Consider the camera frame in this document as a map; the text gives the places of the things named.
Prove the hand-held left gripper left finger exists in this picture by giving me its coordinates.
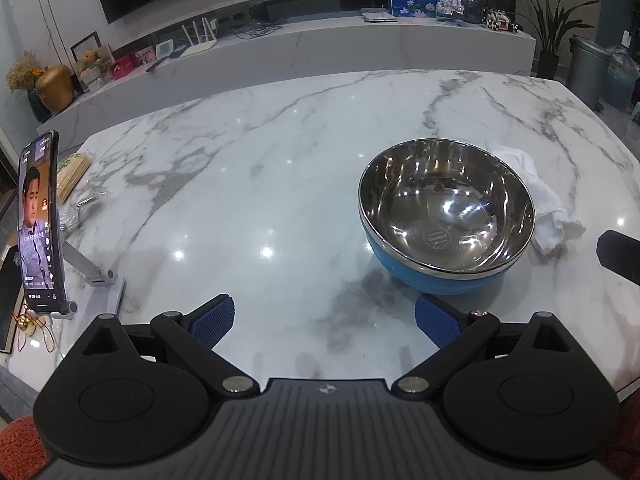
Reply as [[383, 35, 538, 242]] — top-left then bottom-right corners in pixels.
[[80, 294, 261, 397]]

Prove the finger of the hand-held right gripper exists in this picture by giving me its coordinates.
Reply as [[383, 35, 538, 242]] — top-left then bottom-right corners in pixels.
[[596, 230, 640, 281]]

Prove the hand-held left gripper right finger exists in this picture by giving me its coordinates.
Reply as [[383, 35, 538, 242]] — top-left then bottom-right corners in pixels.
[[391, 294, 576, 397]]

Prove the white cloth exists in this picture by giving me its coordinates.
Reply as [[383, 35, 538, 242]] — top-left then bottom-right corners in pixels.
[[487, 142, 586, 256]]

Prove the blue steel-lined bowl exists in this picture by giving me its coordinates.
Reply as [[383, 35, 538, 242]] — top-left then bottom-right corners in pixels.
[[358, 137, 536, 295]]

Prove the grey phone stand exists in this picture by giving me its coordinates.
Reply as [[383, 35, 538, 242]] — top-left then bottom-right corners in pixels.
[[50, 239, 126, 322]]

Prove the grey trash can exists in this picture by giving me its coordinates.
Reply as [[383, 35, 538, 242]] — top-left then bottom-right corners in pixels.
[[566, 35, 617, 107]]

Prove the black smartphone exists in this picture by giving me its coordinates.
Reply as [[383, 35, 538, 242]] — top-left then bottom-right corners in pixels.
[[17, 130, 68, 313]]

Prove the pack of bamboo sticks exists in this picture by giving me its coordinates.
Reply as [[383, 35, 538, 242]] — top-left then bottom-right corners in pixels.
[[56, 152, 94, 204]]

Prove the orange stool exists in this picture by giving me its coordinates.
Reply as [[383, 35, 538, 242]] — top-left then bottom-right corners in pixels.
[[0, 414, 52, 472]]

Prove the potted green plant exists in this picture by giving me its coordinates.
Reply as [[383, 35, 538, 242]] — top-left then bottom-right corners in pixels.
[[510, 0, 598, 81]]

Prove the black and white toy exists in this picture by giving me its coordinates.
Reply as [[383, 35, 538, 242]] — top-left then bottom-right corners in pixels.
[[480, 8, 522, 34]]

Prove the red box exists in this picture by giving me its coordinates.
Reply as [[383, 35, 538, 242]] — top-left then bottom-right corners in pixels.
[[110, 56, 139, 81]]

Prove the dark blue vase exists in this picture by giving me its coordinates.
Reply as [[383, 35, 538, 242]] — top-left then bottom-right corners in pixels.
[[27, 90, 52, 124]]

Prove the white router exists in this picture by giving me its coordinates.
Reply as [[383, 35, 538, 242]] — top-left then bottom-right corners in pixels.
[[179, 16, 219, 58]]

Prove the gold vase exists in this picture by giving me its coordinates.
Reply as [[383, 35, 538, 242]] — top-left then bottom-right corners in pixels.
[[35, 65, 76, 113]]

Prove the white marble tv cabinet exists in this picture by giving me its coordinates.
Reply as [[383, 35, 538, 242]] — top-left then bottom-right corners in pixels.
[[36, 10, 537, 136]]

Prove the grey set-top box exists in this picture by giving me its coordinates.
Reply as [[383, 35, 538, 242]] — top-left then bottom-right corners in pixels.
[[360, 7, 399, 24]]

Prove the dried flower bunch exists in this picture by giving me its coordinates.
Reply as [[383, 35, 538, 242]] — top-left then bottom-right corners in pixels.
[[6, 52, 45, 94]]

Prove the gold bell with red cord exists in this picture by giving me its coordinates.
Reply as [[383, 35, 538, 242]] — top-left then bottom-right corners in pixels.
[[14, 310, 57, 357]]

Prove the black picture frame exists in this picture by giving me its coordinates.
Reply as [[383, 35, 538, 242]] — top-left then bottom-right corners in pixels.
[[70, 31, 101, 67]]

